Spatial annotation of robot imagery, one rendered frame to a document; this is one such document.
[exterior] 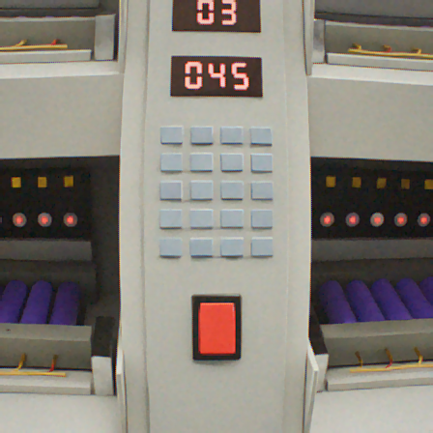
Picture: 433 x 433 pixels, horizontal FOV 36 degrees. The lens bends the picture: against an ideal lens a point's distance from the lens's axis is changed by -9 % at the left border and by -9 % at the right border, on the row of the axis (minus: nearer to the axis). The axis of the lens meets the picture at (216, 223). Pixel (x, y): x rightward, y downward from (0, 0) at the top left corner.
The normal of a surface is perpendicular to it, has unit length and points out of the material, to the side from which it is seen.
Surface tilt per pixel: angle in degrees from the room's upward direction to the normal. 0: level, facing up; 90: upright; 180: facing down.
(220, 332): 84
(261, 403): 90
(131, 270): 90
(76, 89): 111
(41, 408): 21
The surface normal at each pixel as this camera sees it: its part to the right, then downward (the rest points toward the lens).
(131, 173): 0.07, 0.00
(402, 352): 0.07, 0.36
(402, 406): 0.03, -0.93
